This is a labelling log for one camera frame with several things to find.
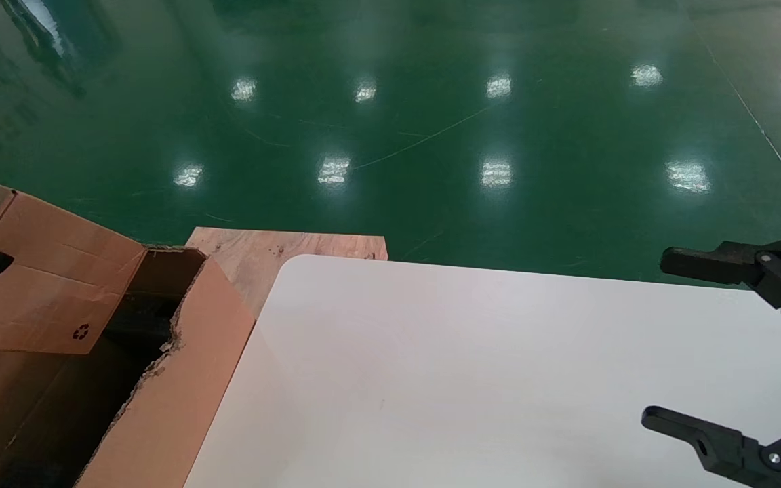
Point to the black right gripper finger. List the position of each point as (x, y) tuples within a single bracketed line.
[(770, 271), (729, 451)]

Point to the large open cardboard box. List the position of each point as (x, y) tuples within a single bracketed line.
[(180, 379)]

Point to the wooden board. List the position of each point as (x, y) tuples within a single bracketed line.
[(262, 257)]

